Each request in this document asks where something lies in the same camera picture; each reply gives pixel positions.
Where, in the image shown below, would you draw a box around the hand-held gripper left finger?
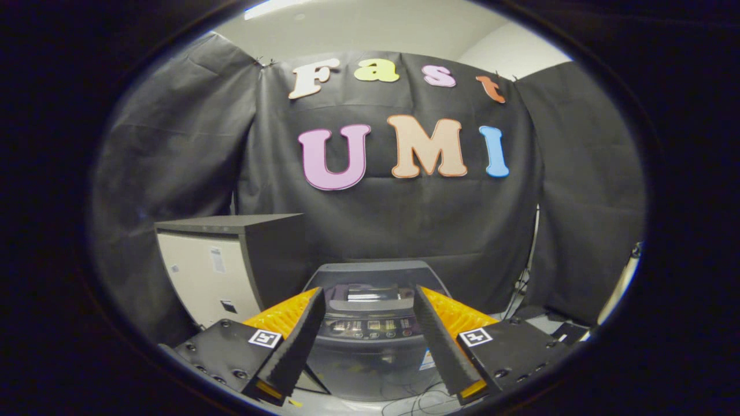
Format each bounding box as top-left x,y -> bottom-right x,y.
159,286 -> 327,407

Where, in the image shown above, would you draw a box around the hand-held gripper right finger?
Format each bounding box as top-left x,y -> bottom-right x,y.
414,285 -> 576,405

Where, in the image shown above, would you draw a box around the grey washing machine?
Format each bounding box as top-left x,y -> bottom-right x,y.
304,260 -> 457,402

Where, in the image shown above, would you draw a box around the black backdrop cloth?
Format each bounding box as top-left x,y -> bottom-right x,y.
90,32 -> 647,347

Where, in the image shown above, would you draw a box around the black box on floor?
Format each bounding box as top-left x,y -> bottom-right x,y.
549,321 -> 590,347

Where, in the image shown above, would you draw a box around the cream pole with black cap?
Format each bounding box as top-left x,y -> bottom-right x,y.
598,243 -> 643,324

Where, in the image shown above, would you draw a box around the loose floor cables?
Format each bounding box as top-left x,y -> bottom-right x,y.
382,381 -> 463,416

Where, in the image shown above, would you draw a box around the hanging black cable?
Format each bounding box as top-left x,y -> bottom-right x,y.
515,205 -> 541,315

